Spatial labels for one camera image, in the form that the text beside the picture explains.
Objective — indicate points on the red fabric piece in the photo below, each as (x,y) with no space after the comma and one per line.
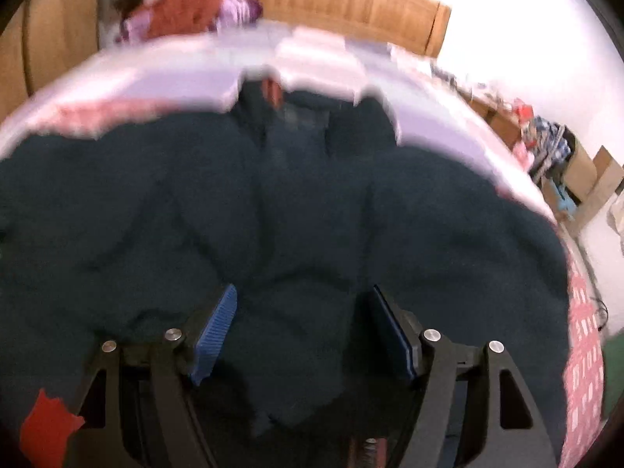
(45,432)

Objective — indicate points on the wooden wardrobe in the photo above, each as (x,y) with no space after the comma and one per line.
(40,41)

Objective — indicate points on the pink purple checkered bedsheet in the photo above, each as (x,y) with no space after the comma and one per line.
(137,83)

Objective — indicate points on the cardboard box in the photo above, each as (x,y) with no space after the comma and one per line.
(583,185)

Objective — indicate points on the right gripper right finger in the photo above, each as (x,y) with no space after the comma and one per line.
(501,425)

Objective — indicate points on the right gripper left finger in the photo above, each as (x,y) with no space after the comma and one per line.
(138,401)

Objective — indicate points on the red white patterned mat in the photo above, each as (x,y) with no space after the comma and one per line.
(584,372)

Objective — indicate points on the dark navy coat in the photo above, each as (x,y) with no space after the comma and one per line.
(304,203)

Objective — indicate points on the purple striped garment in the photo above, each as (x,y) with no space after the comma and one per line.
(237,14)

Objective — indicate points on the rust red garment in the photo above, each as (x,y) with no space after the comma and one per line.
(181,17)

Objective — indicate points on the wooden side cabinet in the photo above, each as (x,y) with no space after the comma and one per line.
(505,124)

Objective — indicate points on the blue plaid clothes pile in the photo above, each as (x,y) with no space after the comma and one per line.
(548,143)

